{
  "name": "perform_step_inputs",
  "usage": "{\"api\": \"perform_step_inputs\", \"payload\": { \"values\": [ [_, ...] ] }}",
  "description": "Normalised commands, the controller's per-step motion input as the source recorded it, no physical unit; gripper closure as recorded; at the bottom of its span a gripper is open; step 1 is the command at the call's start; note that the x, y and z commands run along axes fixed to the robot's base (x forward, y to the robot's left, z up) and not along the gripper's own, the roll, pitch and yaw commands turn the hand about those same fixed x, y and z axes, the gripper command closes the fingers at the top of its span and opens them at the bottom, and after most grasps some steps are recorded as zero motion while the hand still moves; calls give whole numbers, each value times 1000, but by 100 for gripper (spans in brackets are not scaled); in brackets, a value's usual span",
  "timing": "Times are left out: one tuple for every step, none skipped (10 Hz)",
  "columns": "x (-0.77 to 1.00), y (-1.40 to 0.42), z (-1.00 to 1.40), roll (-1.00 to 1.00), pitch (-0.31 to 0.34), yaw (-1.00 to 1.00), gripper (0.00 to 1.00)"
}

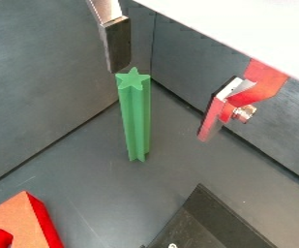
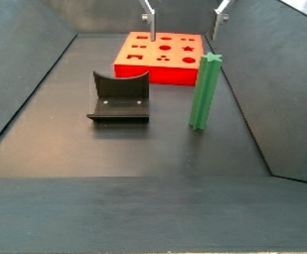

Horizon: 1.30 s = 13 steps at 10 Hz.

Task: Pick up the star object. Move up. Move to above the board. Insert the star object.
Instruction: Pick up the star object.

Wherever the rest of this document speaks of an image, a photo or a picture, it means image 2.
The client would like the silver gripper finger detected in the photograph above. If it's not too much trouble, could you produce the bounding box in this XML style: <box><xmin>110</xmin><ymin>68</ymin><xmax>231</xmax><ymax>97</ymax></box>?
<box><xmin>212</xmin><ymin>0</ymin><xmax>232</xmax><ymax>39</ymax></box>
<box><xmin>138</xmin><ymin>0</ymin><xmax>156</xmax><ymax>42</ymax></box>

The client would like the green star-shaped peg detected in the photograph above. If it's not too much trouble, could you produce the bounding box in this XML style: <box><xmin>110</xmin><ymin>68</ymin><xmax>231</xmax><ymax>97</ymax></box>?
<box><xmin>189</xmin><ymin>53</ymin><xmax>223</xmax><ymax>130</ymax></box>

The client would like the red shape-sorting board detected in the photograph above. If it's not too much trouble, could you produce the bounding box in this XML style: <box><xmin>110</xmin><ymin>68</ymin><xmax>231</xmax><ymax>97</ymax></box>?
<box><xmin>113</xmin><ymin>32</ymin><xmax>204</xmax><ymax>86</ymax></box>

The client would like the black curved holder bracket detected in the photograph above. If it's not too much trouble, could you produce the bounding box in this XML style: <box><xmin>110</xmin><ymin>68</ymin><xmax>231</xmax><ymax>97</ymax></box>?
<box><xmin>86</xmin><ymin>72</ymin><xmax>150</xmax><ymax>122</ymax></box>

